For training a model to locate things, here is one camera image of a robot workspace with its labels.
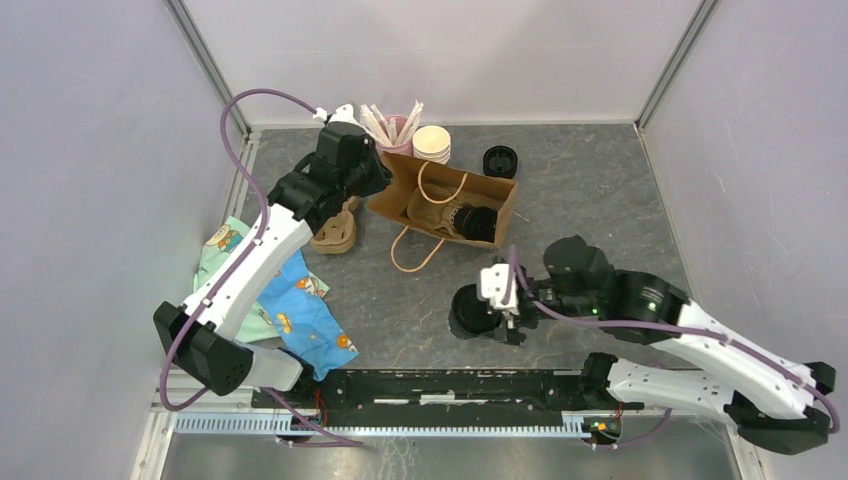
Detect brown paper takeout bag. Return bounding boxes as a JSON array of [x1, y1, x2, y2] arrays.
[[368, 153, 517, 273]]

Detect stack of paper cups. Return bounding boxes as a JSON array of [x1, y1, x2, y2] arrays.
[[412, 125, 451, 164]]

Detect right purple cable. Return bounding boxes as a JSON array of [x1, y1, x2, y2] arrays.
[[506, 245, 841, 452]]

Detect pink metal utensil cup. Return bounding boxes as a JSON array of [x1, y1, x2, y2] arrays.
[[378, 115, 413, 156]]

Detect wooden stirrers in wrappers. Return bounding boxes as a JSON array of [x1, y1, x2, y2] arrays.
[[359, 101, 424, 148]]

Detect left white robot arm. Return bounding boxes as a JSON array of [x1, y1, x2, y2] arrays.
[[154, 119, 391, 411]]

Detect blue patterned cloth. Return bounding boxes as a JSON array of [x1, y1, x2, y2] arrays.
[[257, 251, 358, 381]]

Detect green patterned cloth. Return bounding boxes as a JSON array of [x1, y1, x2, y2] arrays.
[[191, 216, 331, 347]]

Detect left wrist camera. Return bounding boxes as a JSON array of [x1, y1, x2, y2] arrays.
[[312, 103, 362, 128]]

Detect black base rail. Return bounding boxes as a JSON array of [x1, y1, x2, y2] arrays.
[[281, 369, 645, 427]]

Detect black paper coffee cup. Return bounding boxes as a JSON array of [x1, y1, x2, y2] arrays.
[[451, 205, 497, 243]]

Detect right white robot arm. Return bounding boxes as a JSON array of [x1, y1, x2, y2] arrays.
[[477, 236, 841, 455]]

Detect stack of black lids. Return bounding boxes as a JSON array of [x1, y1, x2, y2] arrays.
[[482, 145, 519, 179]]

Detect brown cardboard cup carriers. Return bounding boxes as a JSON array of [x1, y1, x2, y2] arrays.
[[309, 196, 360, 255]]

